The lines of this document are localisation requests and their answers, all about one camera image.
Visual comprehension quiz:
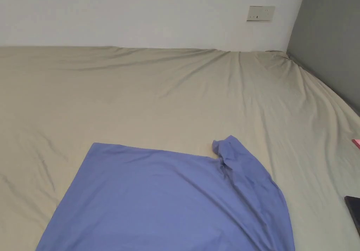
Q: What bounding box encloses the bed with beige sheet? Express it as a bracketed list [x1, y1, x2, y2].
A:
[0, 45, 360, 251]

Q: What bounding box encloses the grey padded headboard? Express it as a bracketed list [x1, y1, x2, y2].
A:
[286, 0, 360, 117]

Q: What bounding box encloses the white wall socket plate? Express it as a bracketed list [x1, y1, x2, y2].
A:
[246, 5, 276, 22]

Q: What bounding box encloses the black phone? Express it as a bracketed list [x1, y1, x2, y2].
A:
[344, 195, 360, 226]

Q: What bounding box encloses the blue shirt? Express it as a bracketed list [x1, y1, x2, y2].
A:
[36, 135, 296, 251]

